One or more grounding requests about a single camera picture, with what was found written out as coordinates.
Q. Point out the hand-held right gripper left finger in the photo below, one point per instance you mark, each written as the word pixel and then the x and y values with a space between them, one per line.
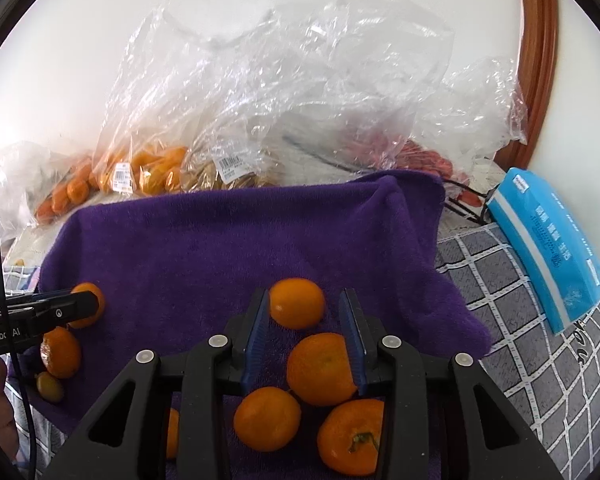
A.
pixel 256 350

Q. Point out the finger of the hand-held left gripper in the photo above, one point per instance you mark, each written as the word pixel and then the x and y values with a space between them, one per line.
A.
pixel 55 293
pixel 60 314

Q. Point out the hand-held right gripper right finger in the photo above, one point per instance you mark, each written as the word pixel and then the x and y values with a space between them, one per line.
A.
pixel 352 345

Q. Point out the large orange mandarin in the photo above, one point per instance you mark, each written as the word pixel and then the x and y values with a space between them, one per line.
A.
pixel 297 303

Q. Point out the small yellow-green citrus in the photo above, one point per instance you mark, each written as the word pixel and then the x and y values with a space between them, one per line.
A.
pixel 50 387

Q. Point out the purple towel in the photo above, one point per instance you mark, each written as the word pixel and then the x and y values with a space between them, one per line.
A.
pixel 205 250

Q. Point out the beige patterned sheet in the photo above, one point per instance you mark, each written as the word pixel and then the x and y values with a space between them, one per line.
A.
pixel 35 245

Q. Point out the cloudy bag of oranges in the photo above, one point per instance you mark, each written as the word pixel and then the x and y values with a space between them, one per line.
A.
pixel 65 195

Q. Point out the clear bag of labelled oranges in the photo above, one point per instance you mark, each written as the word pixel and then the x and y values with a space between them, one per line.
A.
pixel 150 170

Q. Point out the grey checked blanket with stars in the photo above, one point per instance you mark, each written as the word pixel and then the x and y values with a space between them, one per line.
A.
pixel 520 360

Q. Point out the clear bag of brown fruit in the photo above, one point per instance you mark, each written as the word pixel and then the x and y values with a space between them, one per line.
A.
pixel 240 172

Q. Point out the clear bag of red fruit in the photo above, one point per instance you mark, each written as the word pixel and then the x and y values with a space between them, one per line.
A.
pixel 430 160

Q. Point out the blue tissue pack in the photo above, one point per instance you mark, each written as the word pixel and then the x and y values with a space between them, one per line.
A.
pixel 545 240

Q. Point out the brown wooden door frame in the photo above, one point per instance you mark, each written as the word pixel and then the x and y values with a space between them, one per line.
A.
pixel 540 60

